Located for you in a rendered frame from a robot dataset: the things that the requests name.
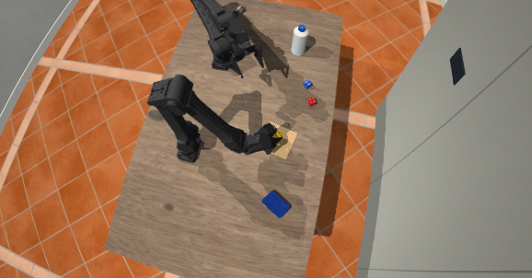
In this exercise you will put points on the blue die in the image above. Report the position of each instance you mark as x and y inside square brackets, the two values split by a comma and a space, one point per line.
[307, 84]

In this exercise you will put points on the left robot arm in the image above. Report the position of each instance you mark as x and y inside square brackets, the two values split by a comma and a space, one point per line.
[221, 19]

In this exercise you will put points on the peach square mat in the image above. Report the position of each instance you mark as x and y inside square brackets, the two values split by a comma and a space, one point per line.
[283, 147]

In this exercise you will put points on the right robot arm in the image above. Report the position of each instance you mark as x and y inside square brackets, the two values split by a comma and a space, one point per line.
[169, 95]

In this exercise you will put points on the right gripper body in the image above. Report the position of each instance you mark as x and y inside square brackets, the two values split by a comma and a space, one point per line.
[268, 151]

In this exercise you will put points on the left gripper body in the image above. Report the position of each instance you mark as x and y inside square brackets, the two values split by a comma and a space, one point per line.
[236, 57]

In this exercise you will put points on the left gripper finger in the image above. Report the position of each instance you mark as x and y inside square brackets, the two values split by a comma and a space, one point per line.
[258, 54]
[236, 69]

